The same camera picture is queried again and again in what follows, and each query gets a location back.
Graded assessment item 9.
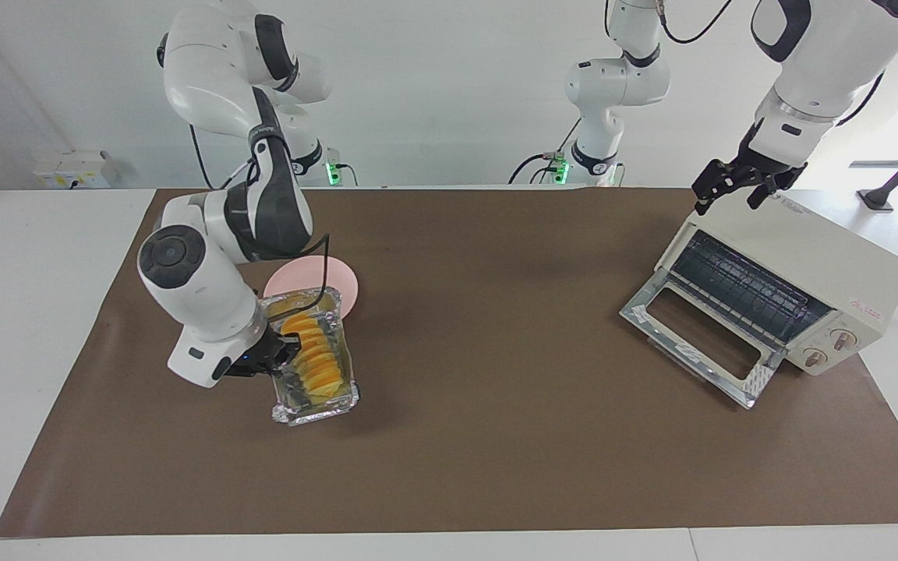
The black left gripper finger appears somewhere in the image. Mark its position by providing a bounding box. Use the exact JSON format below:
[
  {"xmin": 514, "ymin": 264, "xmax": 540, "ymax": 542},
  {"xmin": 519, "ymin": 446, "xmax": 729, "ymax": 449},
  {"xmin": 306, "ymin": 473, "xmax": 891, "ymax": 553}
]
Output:
[
  {"xmin": 692, "ymin": 160, "xmax": 730, "ymax": 217},
  {"xmin": 747, "ymin": 175, "xmax": 777, "ymax": 210}
]

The glazed twisted bread loaf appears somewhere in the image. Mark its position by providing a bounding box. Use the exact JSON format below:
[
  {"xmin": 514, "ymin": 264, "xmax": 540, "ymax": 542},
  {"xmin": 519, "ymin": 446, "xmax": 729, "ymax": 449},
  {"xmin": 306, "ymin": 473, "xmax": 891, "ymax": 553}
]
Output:
[{"xmin": 281, "ymin": 312, "xmax": 343, "ymax": 398}]

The aluminium foil tray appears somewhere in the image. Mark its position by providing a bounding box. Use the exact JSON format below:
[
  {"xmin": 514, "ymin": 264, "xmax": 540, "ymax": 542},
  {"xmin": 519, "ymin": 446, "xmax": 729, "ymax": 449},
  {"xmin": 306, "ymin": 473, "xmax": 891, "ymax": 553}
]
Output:
[{"xmin": 260, "ymin": 286, "xmax": 362, "ymax": 427}]

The cream toaster oven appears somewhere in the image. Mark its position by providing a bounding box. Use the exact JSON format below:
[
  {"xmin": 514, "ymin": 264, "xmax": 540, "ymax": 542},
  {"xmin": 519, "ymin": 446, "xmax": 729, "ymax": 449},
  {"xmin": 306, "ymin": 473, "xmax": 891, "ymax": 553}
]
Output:
[{"xmin": 654, "ymin": 191, "xmax": 898, "ymax": 377}]

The glass oven door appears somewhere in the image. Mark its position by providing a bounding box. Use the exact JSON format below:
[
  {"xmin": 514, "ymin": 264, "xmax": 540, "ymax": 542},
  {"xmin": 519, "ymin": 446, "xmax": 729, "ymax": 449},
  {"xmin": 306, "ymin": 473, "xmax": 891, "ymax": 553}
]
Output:
[{"xmin": 619, "ymin": 279, "xmax": 787, "ymax": 411}]

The pink round plate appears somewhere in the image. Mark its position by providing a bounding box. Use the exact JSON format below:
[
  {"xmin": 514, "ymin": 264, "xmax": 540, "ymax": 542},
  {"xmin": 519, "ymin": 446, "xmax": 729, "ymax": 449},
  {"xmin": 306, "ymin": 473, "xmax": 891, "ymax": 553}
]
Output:
[{"xmin": 263, "ymin": 256, "xmax": 359, "ymax": 320}]

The brown table mat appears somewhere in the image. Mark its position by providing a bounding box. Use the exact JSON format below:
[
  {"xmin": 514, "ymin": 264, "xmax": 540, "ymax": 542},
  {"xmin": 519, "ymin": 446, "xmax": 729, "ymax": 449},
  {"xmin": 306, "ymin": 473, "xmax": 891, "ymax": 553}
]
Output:
[{"xmin": 0, "ymin": 187, "xmax": 898, "ymax": 538}]

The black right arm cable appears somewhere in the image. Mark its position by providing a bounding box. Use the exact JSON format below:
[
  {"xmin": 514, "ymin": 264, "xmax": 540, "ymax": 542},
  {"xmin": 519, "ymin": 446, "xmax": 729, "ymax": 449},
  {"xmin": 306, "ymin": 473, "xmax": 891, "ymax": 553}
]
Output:
[{"xmin": 188, "ymin": 125, "xmax": 333, "ymax": 312}]

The metal oven wire rack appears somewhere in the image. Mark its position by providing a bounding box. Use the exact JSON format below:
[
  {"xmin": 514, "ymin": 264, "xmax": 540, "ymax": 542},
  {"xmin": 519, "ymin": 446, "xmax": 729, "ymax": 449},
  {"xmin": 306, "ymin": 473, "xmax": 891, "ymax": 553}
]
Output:
[{"xmin": 669, "ymin": 231, "xmax": 834, "ymax": 345}]

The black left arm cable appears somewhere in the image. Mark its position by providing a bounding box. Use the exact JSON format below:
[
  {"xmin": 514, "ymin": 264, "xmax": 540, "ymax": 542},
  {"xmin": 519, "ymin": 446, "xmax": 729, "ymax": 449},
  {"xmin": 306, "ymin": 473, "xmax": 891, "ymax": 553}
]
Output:
[{"xmin": 605, "ymin": 0, "xmax": 734, "ymax": 45}]

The black arm base cable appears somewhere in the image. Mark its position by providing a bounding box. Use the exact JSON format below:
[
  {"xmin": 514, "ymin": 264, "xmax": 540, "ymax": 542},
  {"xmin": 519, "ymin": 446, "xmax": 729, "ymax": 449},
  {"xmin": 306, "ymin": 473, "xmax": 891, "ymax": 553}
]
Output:
[{"xmin": 507, "ymin": 117, "xmax": 582, "ymax": 186}]

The white wall outlet box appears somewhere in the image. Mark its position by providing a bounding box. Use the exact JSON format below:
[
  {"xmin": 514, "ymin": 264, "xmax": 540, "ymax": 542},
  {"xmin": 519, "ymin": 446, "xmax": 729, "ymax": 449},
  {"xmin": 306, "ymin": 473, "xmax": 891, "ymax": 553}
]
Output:
[{"xmin": 34, "ymin": 150, "xmax": 118, "ymax": 189}]

